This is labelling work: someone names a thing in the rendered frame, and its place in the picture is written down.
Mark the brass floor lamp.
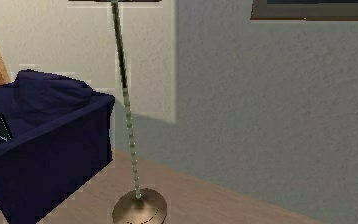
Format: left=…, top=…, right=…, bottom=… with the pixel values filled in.
left=68, top=0, right=168, bottom=224

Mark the dark blue sofa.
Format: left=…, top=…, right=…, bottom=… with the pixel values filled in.
left=0, top=69, right=116, bottom=224

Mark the brown framed wall picture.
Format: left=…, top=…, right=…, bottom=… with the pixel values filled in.
left=250, top=0, right=358, bottom=22

